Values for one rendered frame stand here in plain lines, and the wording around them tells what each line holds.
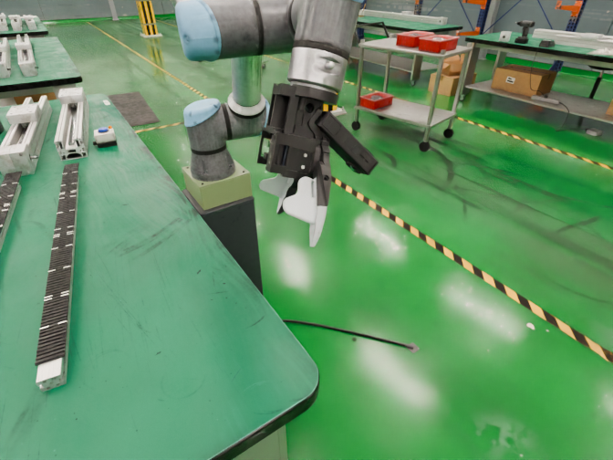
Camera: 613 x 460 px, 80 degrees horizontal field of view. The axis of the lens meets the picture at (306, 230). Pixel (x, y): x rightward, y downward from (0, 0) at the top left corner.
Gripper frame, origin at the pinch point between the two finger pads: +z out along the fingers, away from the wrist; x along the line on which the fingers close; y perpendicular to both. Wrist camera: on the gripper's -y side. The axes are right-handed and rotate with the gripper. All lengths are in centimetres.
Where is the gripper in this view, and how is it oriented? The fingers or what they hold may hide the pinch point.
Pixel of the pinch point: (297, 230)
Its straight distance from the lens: 55.4
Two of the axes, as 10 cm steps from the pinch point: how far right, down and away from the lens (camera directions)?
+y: -9.1, -0.8, -4.1
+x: 3.6, 3.4, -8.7
